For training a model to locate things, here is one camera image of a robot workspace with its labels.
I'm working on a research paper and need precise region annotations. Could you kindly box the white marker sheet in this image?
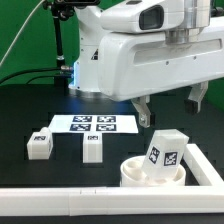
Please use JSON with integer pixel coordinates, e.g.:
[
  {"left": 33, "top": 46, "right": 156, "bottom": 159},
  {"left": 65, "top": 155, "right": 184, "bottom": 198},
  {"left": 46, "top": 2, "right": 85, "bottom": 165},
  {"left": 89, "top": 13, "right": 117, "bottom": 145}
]
[{"left": 49, "top": 115, "right": 138, "bottom": 133}]

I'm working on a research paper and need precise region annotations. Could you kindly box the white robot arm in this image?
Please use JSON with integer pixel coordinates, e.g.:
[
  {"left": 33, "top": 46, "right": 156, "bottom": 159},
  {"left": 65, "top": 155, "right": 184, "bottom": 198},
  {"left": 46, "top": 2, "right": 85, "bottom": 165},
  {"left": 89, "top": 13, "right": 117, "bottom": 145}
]
[{"left": 72, "top": 0, "right": 224, "bottom": 127}]

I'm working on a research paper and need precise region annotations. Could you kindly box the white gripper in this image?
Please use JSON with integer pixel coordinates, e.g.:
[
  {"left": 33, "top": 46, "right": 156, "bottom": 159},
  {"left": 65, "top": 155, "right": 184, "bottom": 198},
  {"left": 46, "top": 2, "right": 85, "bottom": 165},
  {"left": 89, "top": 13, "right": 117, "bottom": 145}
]
[{"left": 98, "top": 25, "right": 224, "bottom": 128}]

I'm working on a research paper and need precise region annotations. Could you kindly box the grey cable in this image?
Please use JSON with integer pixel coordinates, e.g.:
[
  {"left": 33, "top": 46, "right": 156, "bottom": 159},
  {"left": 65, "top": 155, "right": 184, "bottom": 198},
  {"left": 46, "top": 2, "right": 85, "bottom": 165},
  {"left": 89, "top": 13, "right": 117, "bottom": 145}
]
[{"left": 0, "top": 0, "right": 47, "bottom": 68}]

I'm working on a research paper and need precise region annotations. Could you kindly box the white L-shaped barrier wall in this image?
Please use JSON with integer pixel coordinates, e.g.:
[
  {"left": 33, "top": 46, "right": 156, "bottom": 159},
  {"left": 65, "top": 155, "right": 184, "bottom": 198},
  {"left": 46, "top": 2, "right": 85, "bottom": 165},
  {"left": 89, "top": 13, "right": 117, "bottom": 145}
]
[{"left": 0, "top": 144, "right": 224, "bottom": 216}]

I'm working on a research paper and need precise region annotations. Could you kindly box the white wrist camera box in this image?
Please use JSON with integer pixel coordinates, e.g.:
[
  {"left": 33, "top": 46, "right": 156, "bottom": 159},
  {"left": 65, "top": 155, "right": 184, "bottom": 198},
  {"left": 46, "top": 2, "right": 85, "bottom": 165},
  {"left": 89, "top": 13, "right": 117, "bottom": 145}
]
[{"left": 100, "top": 0, "right": 184, "bottom": 34}]

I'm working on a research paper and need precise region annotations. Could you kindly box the black cable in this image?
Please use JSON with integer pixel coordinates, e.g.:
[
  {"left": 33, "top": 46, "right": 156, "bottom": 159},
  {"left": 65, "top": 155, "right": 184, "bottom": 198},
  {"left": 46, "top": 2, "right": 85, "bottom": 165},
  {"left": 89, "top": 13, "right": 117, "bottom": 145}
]
[{"left": 0, "top": 67, "right": 73, "bottom": 86}]

